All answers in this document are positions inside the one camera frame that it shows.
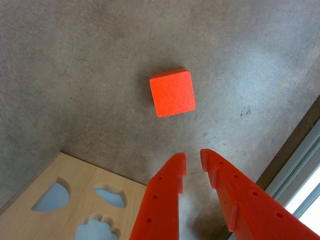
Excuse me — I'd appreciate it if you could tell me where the red cube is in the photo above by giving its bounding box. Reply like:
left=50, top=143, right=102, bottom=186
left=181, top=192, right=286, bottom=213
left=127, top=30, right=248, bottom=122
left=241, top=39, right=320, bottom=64
left=148, top=66, right=197, bottom=118

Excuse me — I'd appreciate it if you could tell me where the aluminium profile rail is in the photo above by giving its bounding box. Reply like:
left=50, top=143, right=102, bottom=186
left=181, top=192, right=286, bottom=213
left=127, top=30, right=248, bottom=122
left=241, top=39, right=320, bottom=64
left=264, top=117, right=320, bottom=221

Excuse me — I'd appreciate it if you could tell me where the wooden shape sorter box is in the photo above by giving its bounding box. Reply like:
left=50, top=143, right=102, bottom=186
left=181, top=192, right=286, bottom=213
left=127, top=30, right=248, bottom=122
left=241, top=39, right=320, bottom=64
left=0, top=151, right=148, bottom=240

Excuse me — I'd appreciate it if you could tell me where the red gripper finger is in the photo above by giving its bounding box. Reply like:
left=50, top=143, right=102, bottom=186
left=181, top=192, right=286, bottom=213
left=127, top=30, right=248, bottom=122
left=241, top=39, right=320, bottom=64
left=128, top=152, right=187, bottom=240
left=199, top=148, right=320, bottom=240

